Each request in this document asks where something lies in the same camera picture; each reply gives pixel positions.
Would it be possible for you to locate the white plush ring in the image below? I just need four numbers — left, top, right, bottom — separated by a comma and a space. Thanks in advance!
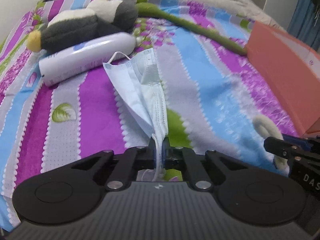
252, 114, 291, 170

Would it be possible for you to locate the light blue face mask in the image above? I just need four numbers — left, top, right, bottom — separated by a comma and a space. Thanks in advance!
103, 48, 169, 181

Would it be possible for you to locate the colourful striped bed sheet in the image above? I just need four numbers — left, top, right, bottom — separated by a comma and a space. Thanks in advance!
1, 0, 296, 231

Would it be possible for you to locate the orange cardboard box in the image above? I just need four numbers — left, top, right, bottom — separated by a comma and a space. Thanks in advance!
246, 22, 319, 137

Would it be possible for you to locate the blue curtain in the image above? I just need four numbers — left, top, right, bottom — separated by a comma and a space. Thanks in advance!
287, 0, 319, 51

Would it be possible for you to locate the white cylindrical bottle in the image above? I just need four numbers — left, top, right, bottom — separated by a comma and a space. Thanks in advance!
39, 32, 137, 87

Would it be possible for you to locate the penguin plush toy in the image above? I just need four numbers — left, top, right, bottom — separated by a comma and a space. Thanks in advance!
27, 0, 138, 54

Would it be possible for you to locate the green plush stem toy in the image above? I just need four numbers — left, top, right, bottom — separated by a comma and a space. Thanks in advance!
136, 2, 247, 56

